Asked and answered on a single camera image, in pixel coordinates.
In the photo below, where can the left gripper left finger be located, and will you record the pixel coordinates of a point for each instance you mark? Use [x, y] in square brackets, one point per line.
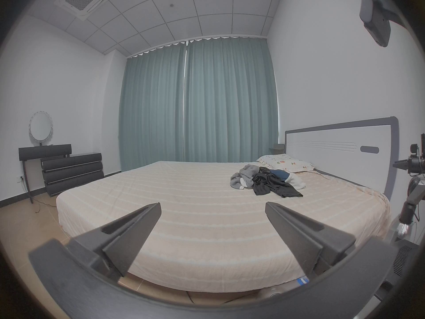
[126, 244]

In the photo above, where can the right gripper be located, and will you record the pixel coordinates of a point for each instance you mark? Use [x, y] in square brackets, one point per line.
[416, 164]

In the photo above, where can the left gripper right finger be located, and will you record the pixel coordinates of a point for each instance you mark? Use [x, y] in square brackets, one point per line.
[298, 241]

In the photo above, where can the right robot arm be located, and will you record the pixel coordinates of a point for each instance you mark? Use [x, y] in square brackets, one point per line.
[416, 194]

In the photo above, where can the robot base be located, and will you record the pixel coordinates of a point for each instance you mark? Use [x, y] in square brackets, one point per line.
[275, 291]

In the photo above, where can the pile of clothes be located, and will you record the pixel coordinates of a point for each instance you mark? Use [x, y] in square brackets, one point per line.
[265, 183]

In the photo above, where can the bed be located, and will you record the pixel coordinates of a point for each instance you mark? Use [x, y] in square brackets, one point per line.
[199, 194]

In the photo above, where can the white printed pillow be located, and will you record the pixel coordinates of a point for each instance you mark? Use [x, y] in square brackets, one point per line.
[285, 163]

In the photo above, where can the grey bedside table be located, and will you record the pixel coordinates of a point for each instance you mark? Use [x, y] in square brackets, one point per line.
[277, 149]

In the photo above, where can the black dressing table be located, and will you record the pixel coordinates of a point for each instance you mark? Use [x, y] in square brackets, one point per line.
[43, 152]

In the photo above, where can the blue-green curtain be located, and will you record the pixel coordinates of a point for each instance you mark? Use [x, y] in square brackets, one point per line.
[152, 111]
[232, 101]

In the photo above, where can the round white mirror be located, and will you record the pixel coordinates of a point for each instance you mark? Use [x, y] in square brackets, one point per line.
[41, 126]

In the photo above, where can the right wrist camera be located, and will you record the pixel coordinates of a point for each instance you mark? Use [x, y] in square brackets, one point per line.
[414, 151]

